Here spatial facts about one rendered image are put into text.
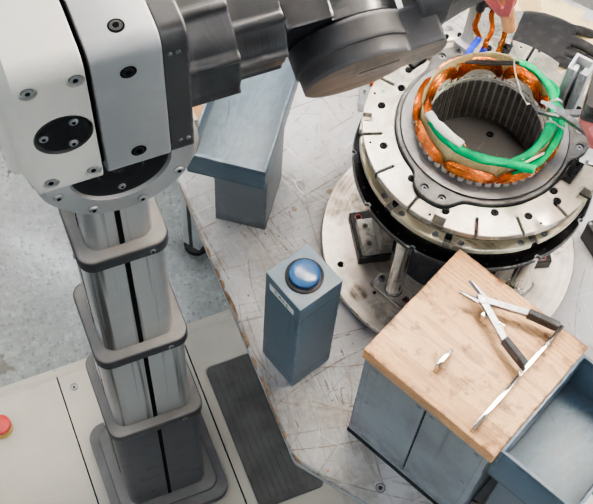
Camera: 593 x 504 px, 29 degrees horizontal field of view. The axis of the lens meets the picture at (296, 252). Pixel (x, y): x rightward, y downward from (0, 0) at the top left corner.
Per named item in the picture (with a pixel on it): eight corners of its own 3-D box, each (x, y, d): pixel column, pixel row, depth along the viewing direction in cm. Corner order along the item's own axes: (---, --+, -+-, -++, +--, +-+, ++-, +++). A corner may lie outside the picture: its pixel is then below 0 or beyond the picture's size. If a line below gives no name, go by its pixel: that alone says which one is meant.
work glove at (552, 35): (621, 46, 200) (625, 38, 199) (590, 100, 195) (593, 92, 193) (496, -13, 206) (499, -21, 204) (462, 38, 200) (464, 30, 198)
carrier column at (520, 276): (524, 290, 175) (558, 221, 156) (515, 302, 174) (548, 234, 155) (510, 281, 175) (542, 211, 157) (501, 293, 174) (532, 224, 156)
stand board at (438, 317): (583, 354, 144) (588, 346, 142) (491, 464, 137) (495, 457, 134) (456, 257, 150) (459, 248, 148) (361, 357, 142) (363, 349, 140)
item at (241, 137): (237, 126, 189) (237, 11, 164) (301, 142, 188) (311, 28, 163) (192, 256, 177) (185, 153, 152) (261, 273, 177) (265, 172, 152)
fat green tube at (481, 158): (535, 173, 144) (539, 165, 143) (519, 194, 143) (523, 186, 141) (436, 113, 148) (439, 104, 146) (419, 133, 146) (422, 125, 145)
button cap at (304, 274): (306, 256, 149) (307, 252, 149) (326, 278, 148) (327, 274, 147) (282, 273, 148) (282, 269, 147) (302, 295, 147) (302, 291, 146)
